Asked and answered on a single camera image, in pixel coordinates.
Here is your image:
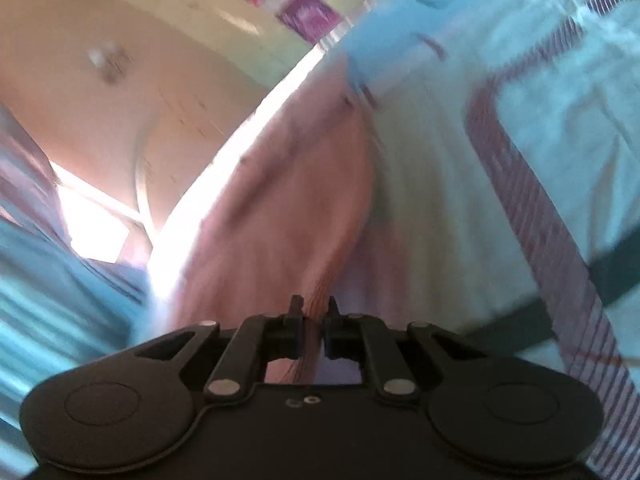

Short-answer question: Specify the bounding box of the purple poster lower left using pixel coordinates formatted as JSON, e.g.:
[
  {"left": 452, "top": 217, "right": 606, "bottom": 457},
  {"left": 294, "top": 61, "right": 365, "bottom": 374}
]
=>
[{"left": 277, "top": 0, "right": 342, "bottom": 44}]

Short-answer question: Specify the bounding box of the teal window curtain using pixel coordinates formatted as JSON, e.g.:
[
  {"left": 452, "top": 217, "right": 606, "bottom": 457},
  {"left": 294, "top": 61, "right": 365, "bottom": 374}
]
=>
[{"left": 1, "top": 108, "right": 149, "bottom": 479}]

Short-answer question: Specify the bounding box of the cream glossy wardrobe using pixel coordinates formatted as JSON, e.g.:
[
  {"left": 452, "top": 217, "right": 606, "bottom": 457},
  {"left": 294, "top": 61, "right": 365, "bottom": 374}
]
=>
[{"left": 96, "top": 0, "right": 402, "bottom": 86}]

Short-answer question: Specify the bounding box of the wall sconce lamp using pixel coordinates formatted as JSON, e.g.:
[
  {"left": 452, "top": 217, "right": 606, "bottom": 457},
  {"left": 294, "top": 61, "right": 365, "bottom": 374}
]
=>
[{"left": 87, "top": 44, "right": 134, "bottom": 84}]

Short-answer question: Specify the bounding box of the window with frame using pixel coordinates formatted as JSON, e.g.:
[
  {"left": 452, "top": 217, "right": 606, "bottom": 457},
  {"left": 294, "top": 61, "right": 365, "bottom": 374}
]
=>
[{"left": 52, "top": 162, "right": 152, "bottom": 269}]

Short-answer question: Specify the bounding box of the blue patterned bed sheet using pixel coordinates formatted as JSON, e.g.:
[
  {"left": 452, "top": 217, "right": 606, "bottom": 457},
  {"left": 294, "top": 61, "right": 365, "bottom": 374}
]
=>
[{"left": 144, "top": 0, "right": 640, "bottom": 480}]

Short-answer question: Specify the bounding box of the cream round headboard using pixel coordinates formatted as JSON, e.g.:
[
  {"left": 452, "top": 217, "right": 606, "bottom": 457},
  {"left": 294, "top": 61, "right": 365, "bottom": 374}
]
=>
[{"left": 134, "top": 76, "right": 267, "bottom": 237}]

